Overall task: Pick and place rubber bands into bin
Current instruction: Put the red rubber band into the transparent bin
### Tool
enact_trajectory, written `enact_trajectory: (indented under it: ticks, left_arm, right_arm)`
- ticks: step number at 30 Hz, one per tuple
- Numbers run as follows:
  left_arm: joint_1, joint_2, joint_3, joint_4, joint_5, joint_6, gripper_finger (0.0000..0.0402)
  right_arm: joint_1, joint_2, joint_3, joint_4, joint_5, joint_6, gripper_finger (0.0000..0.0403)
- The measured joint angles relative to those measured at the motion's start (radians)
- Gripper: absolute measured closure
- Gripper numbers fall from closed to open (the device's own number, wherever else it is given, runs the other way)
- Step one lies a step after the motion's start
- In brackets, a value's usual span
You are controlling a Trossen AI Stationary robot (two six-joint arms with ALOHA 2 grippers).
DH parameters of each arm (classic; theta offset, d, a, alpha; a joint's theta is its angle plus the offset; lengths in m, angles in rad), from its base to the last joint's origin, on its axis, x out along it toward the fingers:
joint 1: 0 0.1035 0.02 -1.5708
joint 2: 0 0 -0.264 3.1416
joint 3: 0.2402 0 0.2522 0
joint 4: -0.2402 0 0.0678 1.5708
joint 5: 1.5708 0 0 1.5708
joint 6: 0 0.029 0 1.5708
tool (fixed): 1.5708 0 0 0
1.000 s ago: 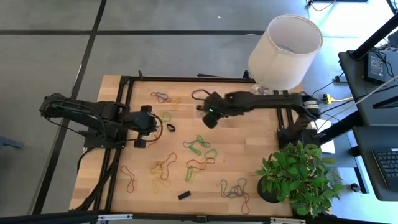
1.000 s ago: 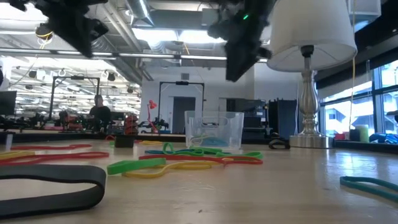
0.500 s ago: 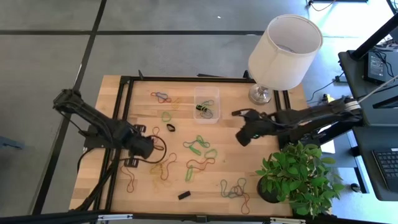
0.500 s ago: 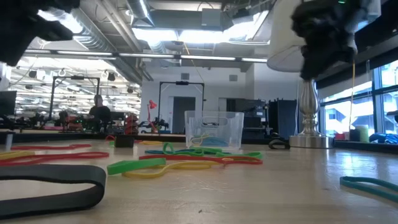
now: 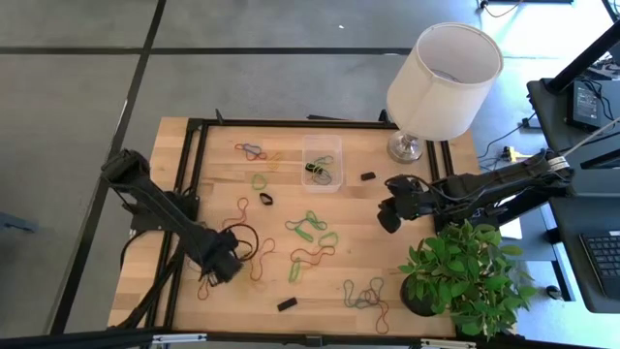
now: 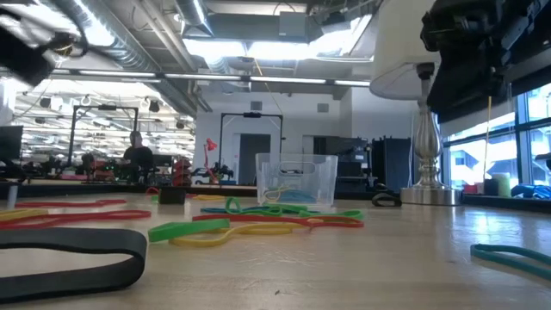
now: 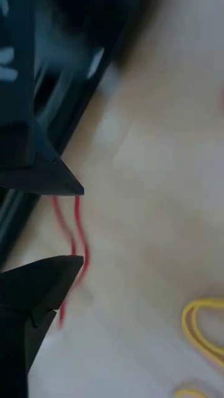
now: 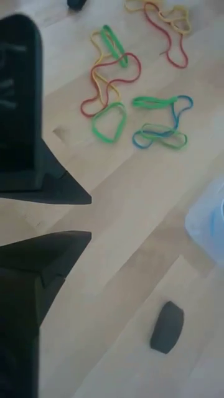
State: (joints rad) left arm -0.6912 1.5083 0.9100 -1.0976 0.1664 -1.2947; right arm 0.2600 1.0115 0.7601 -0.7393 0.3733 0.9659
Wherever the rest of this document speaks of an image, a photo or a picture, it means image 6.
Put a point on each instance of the long ceiling light bar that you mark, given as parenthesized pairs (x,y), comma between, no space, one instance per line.
(284,80)

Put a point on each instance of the small black bench robot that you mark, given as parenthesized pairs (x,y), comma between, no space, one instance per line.
(221,171)

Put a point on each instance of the red stacked object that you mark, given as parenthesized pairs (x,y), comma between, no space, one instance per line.
(182,172)

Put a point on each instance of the blue cloth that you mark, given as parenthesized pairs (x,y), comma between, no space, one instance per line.
(531,191)

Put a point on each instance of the small red object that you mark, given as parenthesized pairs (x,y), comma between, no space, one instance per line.
(471,188)

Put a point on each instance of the grey wall vent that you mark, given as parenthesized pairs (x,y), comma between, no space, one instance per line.
(256,106)
(323,107)

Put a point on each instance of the grey door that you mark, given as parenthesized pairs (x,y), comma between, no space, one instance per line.
(254,159)

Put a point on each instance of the black monitor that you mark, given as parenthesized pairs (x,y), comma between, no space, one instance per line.
(10,142)

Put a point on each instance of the white shade silver table lamp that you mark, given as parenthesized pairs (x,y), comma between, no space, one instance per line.
(396,51)

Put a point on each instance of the black ceiling dome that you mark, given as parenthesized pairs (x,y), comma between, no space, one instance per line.
(64,47)

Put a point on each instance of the small black block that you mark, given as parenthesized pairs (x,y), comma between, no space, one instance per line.
(172,196)

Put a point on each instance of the green cup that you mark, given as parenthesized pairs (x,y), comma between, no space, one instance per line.
(502,185)

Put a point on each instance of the red desk lamp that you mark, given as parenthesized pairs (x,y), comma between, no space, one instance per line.
(211,145)

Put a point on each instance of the clear plastic bin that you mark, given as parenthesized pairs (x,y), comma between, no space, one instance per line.
(297,168)

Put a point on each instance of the large dark-framed window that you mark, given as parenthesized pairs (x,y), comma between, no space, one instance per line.
(534,107)

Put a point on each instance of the person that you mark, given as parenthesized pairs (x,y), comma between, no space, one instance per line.
(138,157)

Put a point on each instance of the wide black rubber band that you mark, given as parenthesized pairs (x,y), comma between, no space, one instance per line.
(376,198)
(64,239)

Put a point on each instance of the red rubber band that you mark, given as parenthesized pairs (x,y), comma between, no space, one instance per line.
(64,203)
(258,219)
(150,190)
(107,214)

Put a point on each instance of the black partition panels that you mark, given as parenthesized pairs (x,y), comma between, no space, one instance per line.
(391,163)

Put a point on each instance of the wide green rubber band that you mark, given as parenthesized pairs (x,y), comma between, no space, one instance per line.
(189,229)

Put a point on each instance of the background workbench with equipment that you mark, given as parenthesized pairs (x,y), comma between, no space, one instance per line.
(51,169)

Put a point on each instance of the dark equipment shelf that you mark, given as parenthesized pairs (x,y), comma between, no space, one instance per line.
(344,163)

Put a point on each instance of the teal rubber band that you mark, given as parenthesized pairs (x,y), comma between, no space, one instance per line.
(495,248)
(215,210)
(301,197)

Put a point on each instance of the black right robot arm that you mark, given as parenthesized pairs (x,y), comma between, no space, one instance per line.
(534,26)

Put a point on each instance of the small dark object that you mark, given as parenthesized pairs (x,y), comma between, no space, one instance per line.
(488,187)

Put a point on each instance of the yellow rubber band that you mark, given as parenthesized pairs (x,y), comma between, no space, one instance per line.
(208,197)
(275,191)
(267,230)
(21,213)

